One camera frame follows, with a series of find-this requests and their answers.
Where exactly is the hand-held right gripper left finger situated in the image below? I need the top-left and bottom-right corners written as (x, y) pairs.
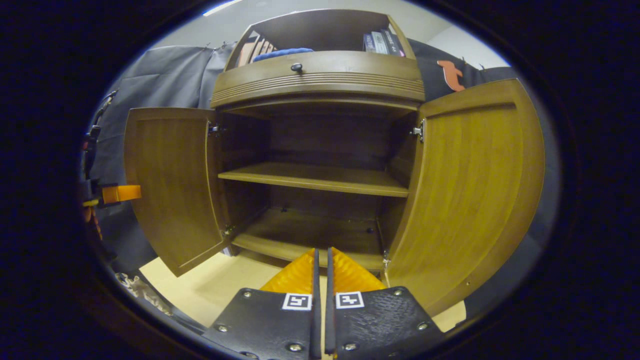
top-left (204, 248), bottom-right (322, 360)

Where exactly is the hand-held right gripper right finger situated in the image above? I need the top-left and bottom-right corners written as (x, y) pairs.
top-left (325, 247), bottom-right (445, 360)

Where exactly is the wooden cabinet door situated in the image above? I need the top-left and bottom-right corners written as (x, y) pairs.
top-left (124, 107), bottom-right (231, 277)
top-left (384, 78), bottom-right (546, 318)

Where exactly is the wooden double-door shoe cabinet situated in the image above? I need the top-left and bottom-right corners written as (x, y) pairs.
top-left (210, 9), bottom-right (426, 273)

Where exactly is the crumpled patterned cloth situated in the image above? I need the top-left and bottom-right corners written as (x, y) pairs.
top-left (117, 272), bottom-right (173, 316)

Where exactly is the wooden inner shelf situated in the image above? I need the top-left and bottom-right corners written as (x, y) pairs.
top-left (218, 161), bottom-right (410, 198)

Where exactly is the blue towel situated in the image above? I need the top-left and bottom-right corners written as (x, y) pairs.
top-left (251, 47), bottom-right (315, 63)

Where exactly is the wooden drawer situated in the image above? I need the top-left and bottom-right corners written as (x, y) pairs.
top-left (210, 50), bottom-right (426, 110)

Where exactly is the grey spine book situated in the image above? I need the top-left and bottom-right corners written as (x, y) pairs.
top-left (371, 31), bottom-right (391, 56)

